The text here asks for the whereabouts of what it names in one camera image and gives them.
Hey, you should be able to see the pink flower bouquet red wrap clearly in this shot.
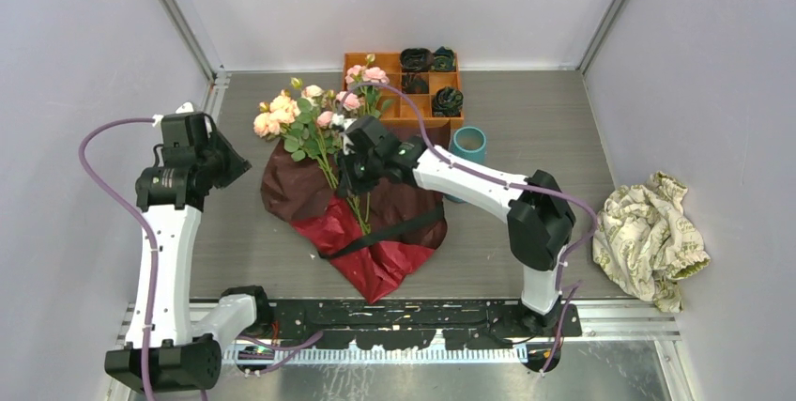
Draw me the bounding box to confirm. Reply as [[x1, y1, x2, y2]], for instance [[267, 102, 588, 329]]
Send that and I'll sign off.
[[253, 69, 388, 231]]

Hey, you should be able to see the red wrapping paper sheet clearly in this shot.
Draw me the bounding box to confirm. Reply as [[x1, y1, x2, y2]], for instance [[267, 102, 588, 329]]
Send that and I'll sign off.
[[259, 125, 452, 305]]

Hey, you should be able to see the black ribbon gold lettering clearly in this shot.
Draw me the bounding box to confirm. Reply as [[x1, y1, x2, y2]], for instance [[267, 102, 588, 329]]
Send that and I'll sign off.
[[317, 202, 444, 260]]

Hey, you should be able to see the teal vase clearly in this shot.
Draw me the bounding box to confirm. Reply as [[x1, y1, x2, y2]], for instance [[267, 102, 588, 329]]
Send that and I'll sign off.
[[445, 127, 489, 205]]

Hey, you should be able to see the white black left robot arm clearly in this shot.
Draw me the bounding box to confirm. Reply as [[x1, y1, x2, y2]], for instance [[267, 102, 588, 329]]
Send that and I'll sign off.
[[104, 112, 274, 398]]

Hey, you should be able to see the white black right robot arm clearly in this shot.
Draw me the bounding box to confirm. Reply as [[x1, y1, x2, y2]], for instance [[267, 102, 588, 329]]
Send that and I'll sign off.
[[332, 116, 575, 336]]

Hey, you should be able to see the dark rolled sock back right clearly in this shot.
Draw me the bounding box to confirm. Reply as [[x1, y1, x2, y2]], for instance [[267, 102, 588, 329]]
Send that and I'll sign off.
[[431, 46, 457, 72]]

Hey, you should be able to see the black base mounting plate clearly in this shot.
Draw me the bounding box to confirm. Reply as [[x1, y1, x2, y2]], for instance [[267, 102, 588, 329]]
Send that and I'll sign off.
[[240, 299, 582, 351]]

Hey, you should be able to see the crumpled beige printed cloth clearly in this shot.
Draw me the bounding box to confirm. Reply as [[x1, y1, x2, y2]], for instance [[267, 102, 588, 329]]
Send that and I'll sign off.
[[592, 171, 711, 314]]

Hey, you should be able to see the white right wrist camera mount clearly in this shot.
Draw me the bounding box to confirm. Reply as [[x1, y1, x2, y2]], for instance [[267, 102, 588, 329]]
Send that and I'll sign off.
[[330, 113, 356, 132]]

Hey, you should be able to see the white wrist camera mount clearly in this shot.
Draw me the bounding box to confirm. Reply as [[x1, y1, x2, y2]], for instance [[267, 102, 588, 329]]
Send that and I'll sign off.
[[330, 113, 356, 132], [152, 101, 194, 127]]

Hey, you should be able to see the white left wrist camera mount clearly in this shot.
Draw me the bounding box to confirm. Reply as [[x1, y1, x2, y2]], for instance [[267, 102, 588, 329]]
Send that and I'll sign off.
[[152, 101, 194, 127]]

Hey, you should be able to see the aluminium frame rail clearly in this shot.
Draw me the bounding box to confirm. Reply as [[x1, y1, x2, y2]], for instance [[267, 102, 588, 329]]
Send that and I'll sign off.
[[574, 299, 681, 341]]

